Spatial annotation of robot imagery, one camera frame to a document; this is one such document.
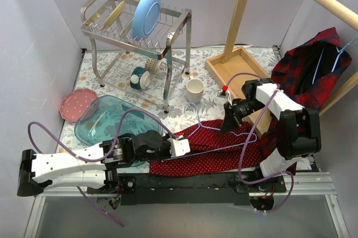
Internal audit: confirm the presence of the cream yellow plate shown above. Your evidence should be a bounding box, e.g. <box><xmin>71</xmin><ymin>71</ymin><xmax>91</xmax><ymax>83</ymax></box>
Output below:
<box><xmin>101</xmin><ymin>1</ymin><xmax>125</xmax><ymax>30</ymax></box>

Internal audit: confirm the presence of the red plaid skirt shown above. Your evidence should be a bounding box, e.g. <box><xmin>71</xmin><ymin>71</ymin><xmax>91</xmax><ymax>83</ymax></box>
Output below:
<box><xmin>259</xmin><ymin>27</ymin><xmax>352</xmax><ymax>160</ymax></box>

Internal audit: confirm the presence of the white ceramic mug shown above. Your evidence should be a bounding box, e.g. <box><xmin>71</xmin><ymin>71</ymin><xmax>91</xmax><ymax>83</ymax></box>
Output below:
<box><xmin>186</xmin><ymin>76</ymin><xmax>205</xmax><ymax>103</ymax></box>

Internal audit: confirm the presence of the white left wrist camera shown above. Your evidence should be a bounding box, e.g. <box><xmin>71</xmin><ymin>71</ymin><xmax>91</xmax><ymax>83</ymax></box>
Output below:
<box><xmin>168</xmin><ymin>138</ymin><xmax>191</xmax><ymax>158</ymax></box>

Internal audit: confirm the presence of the clear blue glass tray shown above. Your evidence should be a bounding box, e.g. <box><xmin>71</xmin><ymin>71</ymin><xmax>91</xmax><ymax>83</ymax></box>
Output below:
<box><xmin>74</xmin><ymin>94</ymin><xmax>164</xmax><ymax>168</ymax></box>

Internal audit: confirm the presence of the light blue wire hanger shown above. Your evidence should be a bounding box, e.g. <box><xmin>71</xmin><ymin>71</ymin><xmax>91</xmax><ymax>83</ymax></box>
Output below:
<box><xmin>312</xmin><ymin>36</ymin><xmax>357</xmax><ymax>84</ymax></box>
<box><xmin>166</xmin><ymin>102</ymin><xmax>258</xmax><ymax>161</ymax></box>

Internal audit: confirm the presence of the light blue plate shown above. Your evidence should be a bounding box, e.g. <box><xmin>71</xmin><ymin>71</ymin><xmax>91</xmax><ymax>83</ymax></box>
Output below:
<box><xmin>132</xmin><ymin>0</ymin><xmax>162</xmax><ymax>41</ymax></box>

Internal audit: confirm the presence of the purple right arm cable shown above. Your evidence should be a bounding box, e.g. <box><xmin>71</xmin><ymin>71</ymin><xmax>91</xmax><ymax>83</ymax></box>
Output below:
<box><xmin>225</xmin><ymin>72</ymin><xmax>295</xmax><ymax>213</ymax></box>

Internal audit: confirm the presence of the red polka dot cloth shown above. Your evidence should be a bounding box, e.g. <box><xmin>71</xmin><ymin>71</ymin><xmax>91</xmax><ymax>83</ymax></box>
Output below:
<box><xmin>149</xmin><ymin>119</ymin><xmax>251</xmax><ymax>177</ymax></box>

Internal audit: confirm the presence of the steel dish rack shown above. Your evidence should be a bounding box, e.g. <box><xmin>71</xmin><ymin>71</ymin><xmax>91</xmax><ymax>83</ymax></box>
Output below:
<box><xmin>80</xmin><ymin>0</ymin><xmax>192</xmax><ymax>113</ymax></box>

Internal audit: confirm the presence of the pink polka dot plate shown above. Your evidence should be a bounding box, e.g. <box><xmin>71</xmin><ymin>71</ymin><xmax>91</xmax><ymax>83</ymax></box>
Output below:
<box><xmin>59</xmin><ymin>88</ymin><xmax>98</xmax><ymax>123</ymax></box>

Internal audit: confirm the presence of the floral tablecloth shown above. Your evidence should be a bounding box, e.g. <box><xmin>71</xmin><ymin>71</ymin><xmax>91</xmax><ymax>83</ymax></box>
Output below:
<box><xmin>53</xmin><ymin>46</ymin><xmax>300</xmax><ymax>174</ymax></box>

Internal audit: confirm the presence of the wooden clothes rack frame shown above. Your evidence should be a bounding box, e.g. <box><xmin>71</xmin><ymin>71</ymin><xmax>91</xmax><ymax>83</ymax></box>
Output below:
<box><xmin>205</xmin><ymin>0</ymin><xmax>358</xmax><ymax>138</ymax></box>

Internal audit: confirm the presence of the patterned cup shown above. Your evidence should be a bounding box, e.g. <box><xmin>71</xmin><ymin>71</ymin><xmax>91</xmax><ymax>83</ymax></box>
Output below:
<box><xmin>145</xmin><ymin>58</ymin><xmax>162</xmax><ymax>73</ymax></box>

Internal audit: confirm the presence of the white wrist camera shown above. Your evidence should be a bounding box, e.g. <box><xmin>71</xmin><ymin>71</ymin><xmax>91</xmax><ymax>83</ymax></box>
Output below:
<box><xmin>218</xmin><ymin>85</ymin><xmax>230</xmax><ymax>99</ymax></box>
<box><xmin>168</xmin><ymin>138</ymin><xmax>191</xmax><ymax>158</ymax></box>

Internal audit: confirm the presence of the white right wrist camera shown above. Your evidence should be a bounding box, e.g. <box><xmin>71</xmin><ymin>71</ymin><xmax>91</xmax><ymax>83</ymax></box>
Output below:
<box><xmin>218</xmin><ymin>85</ymin><xmax>230</xmax><ymax>99</ymax></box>

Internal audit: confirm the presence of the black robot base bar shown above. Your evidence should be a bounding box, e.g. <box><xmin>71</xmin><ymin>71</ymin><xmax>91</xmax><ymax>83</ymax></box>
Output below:
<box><xmin>86</xmin><ymin>172</ymin><xmax>288</xmax><ymax>207</ymax></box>

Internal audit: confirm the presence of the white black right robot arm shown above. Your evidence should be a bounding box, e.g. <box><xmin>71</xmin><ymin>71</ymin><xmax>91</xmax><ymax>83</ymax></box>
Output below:
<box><xmin>220</xmin><ymin>78</ymin><xmax>322</xmax><ymax>192</ymax></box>

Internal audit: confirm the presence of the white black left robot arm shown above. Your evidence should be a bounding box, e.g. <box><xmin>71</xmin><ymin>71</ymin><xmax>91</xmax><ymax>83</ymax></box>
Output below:
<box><xmin>17</xmin><ymin>130</ymin><xmax>174</xmax><ymax>197</ymax></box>

